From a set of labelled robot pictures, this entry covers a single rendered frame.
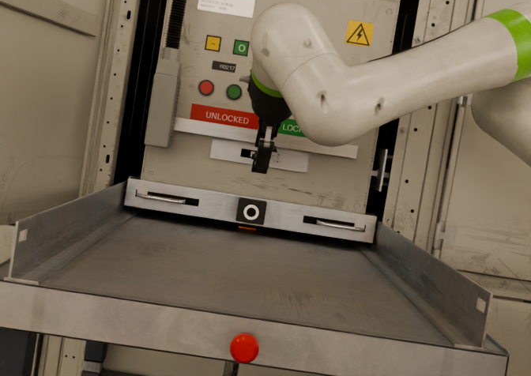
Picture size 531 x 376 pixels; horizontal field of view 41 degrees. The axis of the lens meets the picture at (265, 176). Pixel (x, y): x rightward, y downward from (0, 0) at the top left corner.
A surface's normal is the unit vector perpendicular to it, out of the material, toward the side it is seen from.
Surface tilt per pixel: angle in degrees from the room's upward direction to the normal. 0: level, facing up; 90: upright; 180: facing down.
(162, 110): 90
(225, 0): 90
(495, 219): 90
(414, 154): 90
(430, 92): 110
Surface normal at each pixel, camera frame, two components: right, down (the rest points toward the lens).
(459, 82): 0.48, 0.48
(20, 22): 0.95, 0.16
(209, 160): 0.03, 0.06
